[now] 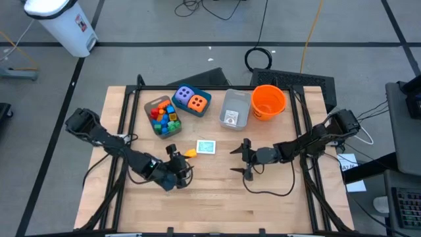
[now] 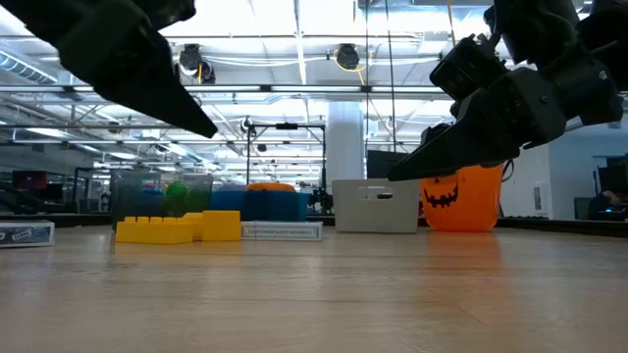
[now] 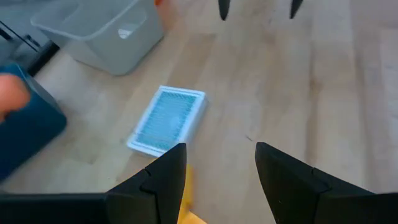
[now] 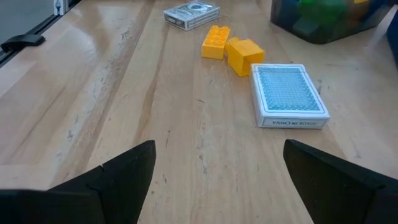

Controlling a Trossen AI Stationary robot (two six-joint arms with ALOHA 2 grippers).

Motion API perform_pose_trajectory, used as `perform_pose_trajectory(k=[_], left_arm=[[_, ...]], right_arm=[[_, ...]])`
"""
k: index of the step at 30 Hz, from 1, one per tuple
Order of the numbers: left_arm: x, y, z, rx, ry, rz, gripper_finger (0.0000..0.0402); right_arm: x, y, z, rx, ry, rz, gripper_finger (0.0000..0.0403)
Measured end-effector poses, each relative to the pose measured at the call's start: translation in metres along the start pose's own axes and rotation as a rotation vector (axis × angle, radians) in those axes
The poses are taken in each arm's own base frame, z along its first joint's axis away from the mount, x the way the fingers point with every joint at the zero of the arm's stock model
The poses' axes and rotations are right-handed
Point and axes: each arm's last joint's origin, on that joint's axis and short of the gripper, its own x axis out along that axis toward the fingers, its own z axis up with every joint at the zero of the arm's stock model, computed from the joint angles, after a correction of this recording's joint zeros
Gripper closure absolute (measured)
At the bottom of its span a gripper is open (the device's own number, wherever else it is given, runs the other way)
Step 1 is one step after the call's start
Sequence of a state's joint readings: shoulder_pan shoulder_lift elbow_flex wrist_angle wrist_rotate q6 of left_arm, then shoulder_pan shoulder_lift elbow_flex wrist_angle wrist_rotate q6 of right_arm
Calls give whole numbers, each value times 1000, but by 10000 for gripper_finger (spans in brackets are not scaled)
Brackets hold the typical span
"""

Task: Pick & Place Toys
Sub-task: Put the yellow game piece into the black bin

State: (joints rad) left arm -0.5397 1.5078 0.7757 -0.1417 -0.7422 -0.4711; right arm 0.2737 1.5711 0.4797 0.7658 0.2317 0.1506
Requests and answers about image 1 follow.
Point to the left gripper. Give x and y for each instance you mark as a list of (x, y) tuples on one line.
[(180, 164)]

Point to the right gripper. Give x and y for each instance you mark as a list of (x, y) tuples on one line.
[(248, 158)]

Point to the yellow large toy block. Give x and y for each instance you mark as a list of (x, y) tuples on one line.
[(192, 153)]

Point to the green large toy block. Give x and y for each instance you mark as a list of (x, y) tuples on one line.
[(158, 127), (174, 125)]

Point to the yellow cube block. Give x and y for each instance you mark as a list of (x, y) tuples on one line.
[(173, 116)]

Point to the light blue large block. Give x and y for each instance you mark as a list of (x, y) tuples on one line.
[(164, 119)]

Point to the white card pack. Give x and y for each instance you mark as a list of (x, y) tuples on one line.
[(231, 117)]

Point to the blue large toy block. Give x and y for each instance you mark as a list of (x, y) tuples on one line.
[(170, 109)]

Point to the orange foam die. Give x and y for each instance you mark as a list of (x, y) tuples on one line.
[(197, 103)]

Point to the orange large toy block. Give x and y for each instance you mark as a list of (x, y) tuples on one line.
[(164, 104)]

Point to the purple foam die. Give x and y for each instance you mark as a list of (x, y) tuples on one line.
[(183, 95)]

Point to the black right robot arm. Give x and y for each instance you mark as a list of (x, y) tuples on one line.
[(312, 140)]

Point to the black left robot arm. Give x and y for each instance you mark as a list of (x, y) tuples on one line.
[(98, 135)]

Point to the light grey plastic bin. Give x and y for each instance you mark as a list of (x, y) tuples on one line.
[(243, 105)]

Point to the teal plastic bin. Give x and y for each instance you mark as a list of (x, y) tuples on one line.
[(204, 98)]

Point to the smoky transparent plastic bin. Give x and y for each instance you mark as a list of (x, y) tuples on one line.
[(148, 105)]

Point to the orange pumpkin bucket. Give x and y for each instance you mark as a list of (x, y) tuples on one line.
[(268, 102)]

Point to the black table edge clip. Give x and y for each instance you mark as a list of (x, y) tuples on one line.
[(262, 232), (170, 231)]

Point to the dark flat panel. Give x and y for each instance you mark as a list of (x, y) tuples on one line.
[(210, 77)]

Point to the silver aluminium extrusion bar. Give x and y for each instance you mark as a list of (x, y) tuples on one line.
[(301, 235), (123, 235)]

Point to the white paper sheet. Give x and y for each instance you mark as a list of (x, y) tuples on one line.
[(347, 161), (356, 186)]

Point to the black perforated panel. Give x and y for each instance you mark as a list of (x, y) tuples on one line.
[(315, 82)]

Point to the white computer mouse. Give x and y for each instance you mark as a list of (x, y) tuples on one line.
[(381, 204)]

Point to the dark desk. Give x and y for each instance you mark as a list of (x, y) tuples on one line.
[(391, 184)]

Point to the grey desk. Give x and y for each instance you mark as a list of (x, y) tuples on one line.
[(404, 145)]

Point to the black keyboard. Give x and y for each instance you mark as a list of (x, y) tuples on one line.
[(408, 207)]

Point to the white trash can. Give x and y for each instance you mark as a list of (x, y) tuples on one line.
[(62, 29)]

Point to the black equipment box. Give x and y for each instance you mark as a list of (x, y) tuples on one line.
[(412, 98)]

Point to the grey floor stand base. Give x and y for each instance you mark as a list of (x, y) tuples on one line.
[(19, 75)]

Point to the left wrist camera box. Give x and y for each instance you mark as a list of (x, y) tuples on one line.
[(167, 181)]

